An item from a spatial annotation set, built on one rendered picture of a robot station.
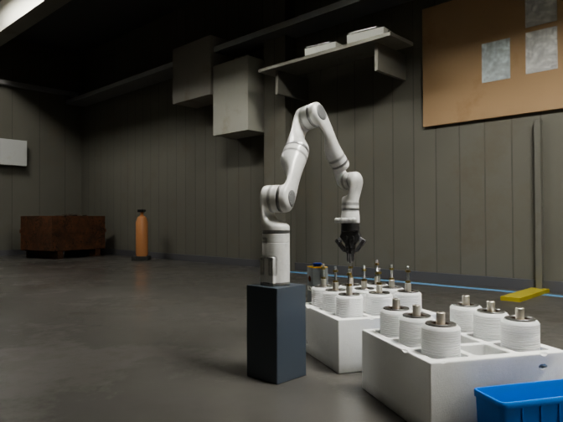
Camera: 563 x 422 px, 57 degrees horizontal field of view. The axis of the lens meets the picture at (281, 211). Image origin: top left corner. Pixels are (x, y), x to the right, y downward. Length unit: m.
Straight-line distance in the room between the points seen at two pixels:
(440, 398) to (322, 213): 3.85
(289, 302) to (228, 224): 4.39
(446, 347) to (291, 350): 0.56
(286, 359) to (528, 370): 0.70
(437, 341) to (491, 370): 0.14
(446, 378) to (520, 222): 2.91
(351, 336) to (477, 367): 0.56
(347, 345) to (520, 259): 2.54
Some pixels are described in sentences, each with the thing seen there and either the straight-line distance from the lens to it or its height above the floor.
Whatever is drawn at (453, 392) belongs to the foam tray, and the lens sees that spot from 1.37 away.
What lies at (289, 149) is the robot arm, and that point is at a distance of 1.83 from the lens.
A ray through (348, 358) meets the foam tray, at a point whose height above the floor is 0.05.
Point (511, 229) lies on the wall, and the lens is 4.19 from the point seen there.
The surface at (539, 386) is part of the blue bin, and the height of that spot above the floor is 0.11.
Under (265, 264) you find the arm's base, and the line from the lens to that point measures 1.71.
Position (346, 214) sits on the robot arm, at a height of 0.53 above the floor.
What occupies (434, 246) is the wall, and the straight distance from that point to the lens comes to 4.44.
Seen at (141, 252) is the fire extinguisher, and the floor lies 0.10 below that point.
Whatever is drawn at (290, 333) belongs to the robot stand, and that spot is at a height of 0.15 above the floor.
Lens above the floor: 0.52
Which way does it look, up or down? 1 degrees up
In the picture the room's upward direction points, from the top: straight up
